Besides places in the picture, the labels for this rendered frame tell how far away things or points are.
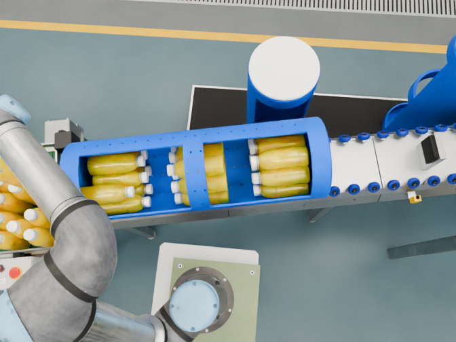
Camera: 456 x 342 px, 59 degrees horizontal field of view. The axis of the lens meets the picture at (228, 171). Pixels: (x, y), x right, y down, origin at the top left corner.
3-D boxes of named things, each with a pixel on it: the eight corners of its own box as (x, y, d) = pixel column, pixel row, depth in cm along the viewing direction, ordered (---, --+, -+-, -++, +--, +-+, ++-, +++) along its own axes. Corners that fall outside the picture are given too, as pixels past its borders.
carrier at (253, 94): (237, 131, 246) (260, 172, 239) (235, 55, 161) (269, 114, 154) (279, 111, 248) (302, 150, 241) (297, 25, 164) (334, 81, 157)
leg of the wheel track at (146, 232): (156, 238, 246) (127, 225, 186) (146, 239, 246) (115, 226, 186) (155, 229, 248) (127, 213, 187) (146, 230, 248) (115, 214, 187)
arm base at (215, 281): (227, 326, 118) (226, 331, 109) (176, 326, 119) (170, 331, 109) (227, 273, 122) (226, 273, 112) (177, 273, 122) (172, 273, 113)
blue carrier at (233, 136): (319, 201, 154) (337, 192, 126) (91, 224, 155) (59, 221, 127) (309, 129, 159) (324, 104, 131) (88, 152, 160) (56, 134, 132)
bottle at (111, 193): (73, 193, 137) (125, 188, 136) (79, 183, 143) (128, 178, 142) (79, 210, 140) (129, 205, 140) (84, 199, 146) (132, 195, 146)
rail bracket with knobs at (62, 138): (81, 159, 166) (71, 151, 156) (64, 161, 166) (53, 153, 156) (81, 136, 168) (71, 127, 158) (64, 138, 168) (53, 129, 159)
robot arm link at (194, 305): (229, 302, 110) (228, 306, 97) (194, 338, 108) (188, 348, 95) (199, 269, 113) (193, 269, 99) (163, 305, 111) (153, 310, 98)
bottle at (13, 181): (34, 166, 133) (3, 153, 116) (34, 186, 132) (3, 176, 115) (13, 168, 133) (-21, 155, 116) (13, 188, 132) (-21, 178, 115)
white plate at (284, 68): (236, 54, 160) (236, 55, 161) (270, 111, 153) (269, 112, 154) (297, 24, 162) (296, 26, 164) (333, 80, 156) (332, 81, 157)
